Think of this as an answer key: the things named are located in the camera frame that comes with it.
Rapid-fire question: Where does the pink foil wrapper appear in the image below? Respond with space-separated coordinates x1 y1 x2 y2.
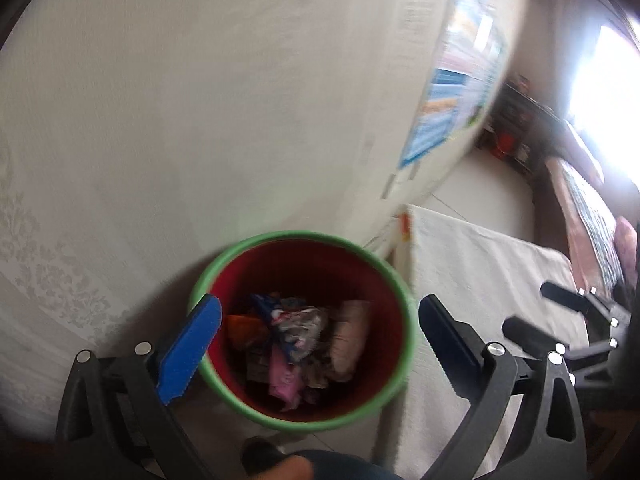
268 344 304 411

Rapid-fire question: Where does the white pink Pocky packet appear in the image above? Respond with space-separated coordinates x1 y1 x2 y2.
329 300 370 382

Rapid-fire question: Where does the dark blue cookie wrapper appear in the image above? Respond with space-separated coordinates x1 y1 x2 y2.
252 295 329 364

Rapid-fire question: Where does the green red trash bin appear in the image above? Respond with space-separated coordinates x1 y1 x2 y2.
189 231 418 432

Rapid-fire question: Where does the white towel table cover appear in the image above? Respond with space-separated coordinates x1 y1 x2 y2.
374 205 588 479

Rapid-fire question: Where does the pink floral blanket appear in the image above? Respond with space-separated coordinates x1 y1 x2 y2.
614 217 638 285

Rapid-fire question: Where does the bed with plaid quilt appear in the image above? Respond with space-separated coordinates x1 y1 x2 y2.
546 156 639 304

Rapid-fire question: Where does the dark shelf rack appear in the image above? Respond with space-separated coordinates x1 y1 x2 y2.
476 82 564 181

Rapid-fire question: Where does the white double wall socket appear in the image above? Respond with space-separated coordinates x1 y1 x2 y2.
381 164 419 200

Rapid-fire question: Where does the blue pinyin wall poster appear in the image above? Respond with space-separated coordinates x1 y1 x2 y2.
398 67 470 169

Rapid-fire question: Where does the green blue wall poster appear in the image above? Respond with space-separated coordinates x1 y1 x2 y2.
466 25 506 127

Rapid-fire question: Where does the white chart wall poster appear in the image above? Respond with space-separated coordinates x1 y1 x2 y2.
448 0 503 131

